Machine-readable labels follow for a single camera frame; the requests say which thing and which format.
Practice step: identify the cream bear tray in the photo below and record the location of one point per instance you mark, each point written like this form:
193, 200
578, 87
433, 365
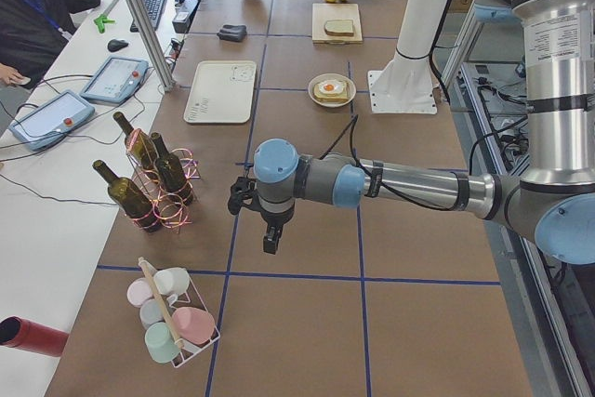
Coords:
221, 93

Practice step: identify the teach pendant far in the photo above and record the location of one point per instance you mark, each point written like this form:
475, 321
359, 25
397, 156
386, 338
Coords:
117, 79

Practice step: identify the green clamp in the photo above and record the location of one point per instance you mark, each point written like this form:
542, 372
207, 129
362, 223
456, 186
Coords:
102, 21

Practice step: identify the green wine bottle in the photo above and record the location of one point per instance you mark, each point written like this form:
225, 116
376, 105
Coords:
131, 199
170, 171
138, 145

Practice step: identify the red cylinder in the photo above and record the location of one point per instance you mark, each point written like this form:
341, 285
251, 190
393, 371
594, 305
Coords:
25, 335

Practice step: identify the light pink cup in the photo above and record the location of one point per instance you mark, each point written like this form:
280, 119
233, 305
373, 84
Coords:
138, 292

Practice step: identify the copper wire bottle rack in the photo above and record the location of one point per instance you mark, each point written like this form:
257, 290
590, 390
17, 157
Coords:
168, 207

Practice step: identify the folded grey cloth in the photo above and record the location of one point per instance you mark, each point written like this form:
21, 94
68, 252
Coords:
232, 33

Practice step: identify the white cup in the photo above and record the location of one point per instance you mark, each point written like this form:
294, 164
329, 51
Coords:
175, 280

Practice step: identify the salmon pink cup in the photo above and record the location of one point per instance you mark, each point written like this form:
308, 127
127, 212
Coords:
195, 325

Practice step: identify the bread slice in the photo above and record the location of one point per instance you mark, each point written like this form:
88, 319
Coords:
339, 28
332, 99

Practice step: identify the white round plate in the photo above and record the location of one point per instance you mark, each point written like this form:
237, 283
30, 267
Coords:
321, 77

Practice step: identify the fried egg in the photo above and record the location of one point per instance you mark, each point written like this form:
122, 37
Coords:
330, 87

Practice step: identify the teach pendant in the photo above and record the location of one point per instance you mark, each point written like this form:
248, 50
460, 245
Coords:
49, 123
117, 79

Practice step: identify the black keyboard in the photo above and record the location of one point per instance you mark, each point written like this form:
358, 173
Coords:
154, 10

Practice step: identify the green wine bottle front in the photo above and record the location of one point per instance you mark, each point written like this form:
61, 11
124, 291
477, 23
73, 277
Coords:
131, 199

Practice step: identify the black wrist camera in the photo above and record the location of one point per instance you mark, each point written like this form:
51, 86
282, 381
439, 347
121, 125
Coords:
243, 194

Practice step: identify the seated person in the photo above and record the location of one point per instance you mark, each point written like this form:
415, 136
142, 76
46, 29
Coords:
33, 34

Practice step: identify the wooden cutting board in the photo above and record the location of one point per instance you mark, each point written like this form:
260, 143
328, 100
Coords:
321, 12

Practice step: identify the aluminium frame post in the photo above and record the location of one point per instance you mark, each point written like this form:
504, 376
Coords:
151, 43

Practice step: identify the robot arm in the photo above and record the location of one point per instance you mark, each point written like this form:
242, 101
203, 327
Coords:
550, 204

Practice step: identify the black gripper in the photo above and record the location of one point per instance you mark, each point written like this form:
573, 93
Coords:
273, 219

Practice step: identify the mint green cup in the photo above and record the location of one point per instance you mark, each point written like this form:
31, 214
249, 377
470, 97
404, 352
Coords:
160, 344

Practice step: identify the grey cup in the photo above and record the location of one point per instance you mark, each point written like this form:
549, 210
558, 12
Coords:
150, 313

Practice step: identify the black computer mouse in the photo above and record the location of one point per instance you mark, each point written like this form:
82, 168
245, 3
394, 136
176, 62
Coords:
115, 45

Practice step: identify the green wine bottle middle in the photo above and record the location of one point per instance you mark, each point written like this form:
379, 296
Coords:
170, 171

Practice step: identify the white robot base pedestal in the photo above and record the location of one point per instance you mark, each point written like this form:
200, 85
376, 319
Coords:
405, 85

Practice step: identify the green wine bottle back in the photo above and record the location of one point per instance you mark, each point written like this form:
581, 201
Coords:
138, 145

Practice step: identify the wooden rack handle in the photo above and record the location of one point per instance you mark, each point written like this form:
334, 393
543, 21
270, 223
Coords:
147, 272

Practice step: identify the teach pendant near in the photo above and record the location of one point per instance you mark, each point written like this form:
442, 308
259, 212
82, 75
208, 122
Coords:
49, 123

